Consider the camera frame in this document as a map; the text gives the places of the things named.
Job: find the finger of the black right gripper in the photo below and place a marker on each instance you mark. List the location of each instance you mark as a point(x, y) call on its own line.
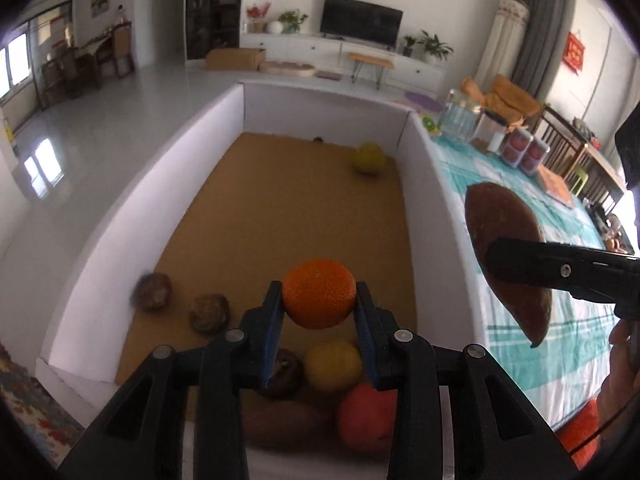
point(586, 273)

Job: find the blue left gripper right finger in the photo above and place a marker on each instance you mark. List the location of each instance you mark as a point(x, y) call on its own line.
point(368, 332)

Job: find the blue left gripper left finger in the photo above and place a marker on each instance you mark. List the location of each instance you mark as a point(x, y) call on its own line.
point(270, 328)

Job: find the small orange tangerine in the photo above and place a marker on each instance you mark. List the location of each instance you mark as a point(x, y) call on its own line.
point(319, 294)

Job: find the yellow green pear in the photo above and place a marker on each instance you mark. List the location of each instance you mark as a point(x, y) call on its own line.
point(333, 366)
point(369, 159)

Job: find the dark water chestnut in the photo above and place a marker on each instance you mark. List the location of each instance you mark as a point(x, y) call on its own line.
point(152, 292)
point(210, 314)
point(287, 379)

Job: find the red apple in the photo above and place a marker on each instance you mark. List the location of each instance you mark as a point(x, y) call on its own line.
point(366, 420)

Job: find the small sweet potato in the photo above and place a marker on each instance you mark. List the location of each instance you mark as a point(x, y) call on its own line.
point(503, 232)

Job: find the large sweet potato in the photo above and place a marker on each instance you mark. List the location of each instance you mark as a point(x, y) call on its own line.
point(284, 424)

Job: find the dark water chestnut front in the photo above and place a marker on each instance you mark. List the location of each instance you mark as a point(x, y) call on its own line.
point(152, 292)

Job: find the person's right hand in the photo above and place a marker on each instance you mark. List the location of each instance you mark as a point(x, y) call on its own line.
point(622, 382)

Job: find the orange book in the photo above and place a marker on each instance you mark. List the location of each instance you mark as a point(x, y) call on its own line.
point(554, 186)

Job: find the red food can right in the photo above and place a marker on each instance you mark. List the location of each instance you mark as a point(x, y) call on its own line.
point(533, 157)

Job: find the teal white plaid tablecloth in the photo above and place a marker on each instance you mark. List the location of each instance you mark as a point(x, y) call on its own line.
point(568, 368)

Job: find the orange beanbag cushion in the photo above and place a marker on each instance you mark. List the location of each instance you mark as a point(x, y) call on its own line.
point(504, 98)

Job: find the clear jar black lid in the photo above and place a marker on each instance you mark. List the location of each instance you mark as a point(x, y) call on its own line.
point(489, 132)

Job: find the clear glass jar gold lid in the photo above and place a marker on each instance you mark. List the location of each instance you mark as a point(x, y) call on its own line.
point(459, 115)

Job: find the fruit pattern cushion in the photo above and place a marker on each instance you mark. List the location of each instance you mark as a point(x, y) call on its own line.
point(430, 125)

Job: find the green potted plant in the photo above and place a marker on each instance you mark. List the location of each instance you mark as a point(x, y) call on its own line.
point(434, 47)

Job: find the white tv cabinet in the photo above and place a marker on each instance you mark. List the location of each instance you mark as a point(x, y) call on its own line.
point(330, 55)

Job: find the small wooden stool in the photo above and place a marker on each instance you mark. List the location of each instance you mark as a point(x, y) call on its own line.
point(380, 66)

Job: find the black television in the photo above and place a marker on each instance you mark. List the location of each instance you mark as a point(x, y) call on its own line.
point(354, 19)

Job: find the red flower vase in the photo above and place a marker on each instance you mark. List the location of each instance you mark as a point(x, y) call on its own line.
point(257, 16)

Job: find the red wall hanging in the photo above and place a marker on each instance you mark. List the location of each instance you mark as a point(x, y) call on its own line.
point(574, 52)

